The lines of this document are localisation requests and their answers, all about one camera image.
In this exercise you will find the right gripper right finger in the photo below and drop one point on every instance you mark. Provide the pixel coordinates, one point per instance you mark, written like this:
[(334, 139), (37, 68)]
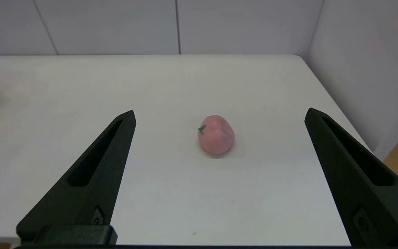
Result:
[(368, 207)]

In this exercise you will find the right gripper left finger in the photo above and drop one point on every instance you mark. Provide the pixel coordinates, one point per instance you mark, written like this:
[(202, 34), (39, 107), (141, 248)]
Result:
[(92, 193)]

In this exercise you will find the pink plush peach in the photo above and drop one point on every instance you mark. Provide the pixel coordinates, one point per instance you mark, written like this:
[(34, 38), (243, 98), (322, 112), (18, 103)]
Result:
[(216, 138)]

